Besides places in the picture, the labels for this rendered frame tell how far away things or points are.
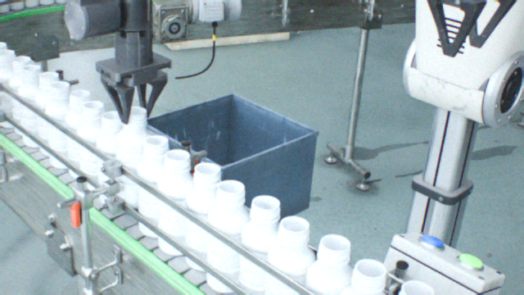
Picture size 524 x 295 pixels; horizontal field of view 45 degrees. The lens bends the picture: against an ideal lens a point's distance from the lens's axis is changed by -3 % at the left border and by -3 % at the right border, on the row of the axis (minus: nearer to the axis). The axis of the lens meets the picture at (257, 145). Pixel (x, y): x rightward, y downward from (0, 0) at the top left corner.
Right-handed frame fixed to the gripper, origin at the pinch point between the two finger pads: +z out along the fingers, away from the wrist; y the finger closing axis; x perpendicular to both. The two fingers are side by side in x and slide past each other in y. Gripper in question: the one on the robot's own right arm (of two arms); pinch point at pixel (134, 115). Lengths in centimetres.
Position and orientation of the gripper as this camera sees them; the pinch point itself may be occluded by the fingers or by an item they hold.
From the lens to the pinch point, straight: 103.5
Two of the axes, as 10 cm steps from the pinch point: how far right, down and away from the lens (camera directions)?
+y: -7.2, 2.7, -6.4
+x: 7.0, 3.6, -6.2
